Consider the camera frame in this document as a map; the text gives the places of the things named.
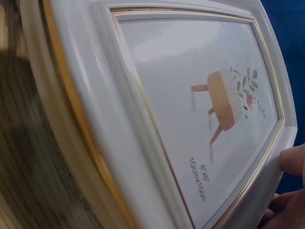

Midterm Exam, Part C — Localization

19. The white gold-trimmed picture frame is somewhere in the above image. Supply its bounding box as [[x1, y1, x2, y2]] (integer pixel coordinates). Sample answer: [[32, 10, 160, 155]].
[[20, 0, 298, 229]]

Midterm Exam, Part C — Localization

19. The person's right hand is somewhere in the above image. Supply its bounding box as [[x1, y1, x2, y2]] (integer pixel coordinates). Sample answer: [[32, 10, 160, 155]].
[[259, 142, 305, 229]]

